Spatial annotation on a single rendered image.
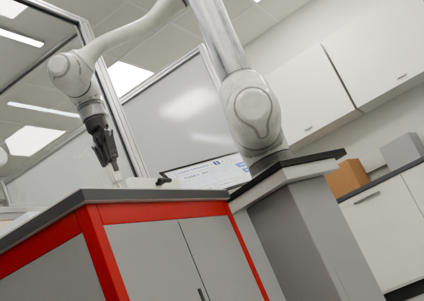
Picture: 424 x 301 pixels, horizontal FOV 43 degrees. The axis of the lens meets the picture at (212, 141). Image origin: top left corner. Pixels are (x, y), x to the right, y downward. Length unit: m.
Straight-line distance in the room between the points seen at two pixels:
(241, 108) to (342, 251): 0.54
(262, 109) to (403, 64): 3.38
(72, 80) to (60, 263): 0.82
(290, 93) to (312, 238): 3.48
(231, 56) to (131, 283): 0.85
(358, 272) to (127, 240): 0.86
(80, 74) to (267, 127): 0.63
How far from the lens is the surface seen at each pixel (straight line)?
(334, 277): 1.64
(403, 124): 5.11
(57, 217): 1.07
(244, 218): 2.73
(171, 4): 1.98
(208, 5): 1.75
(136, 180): 1.70
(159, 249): 1.16
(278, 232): 1.70
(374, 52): 4.90
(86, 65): 1.79
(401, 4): 4.97
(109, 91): 2.58
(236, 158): 2.89
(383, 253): 4.42
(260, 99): 1.53
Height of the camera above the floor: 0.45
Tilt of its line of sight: 16 degrees up
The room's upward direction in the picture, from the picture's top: 24 degrees counter-clockwise
